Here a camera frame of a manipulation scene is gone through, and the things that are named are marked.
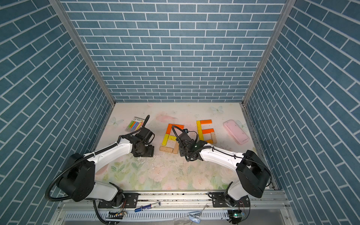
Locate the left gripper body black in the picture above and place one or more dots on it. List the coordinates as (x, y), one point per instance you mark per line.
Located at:
(146, 151)

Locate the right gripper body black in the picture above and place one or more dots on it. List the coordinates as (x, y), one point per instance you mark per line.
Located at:
(183, 152)

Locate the natural wood block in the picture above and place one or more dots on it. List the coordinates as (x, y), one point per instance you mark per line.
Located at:
(166, 149)
(213, 137)
(176, 148)

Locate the yellow block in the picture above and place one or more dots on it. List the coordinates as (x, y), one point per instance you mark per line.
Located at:
(165, 140)
(198, 125)
(172, 137)
(201, 137)

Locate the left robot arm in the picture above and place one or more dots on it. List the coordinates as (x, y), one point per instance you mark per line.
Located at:
(78, 178)

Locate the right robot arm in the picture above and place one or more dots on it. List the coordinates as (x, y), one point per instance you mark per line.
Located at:
(253, 175)

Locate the chalk box coloured sticks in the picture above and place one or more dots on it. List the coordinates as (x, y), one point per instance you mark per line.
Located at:
(135, 124)

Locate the pink eraser box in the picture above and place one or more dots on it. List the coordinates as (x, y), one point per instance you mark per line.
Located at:
(236, 132)

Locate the clear tape scraps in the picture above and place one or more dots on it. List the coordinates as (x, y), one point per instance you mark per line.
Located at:
(191, 218)

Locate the small circuit board green led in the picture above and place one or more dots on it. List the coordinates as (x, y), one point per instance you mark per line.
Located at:
(235, 216)

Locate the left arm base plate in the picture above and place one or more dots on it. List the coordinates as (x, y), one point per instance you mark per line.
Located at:
(124, 200)

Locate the blue handled screwdriver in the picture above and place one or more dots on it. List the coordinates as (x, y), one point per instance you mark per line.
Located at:
(147, 207)

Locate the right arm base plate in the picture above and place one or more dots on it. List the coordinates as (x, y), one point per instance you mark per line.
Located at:
(222, 200)

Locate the wire connector bundle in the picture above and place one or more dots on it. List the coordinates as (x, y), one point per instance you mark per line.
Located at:
(116, 215)

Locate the aluminium front rail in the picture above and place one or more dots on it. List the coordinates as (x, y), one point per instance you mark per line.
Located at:
(186, 200)

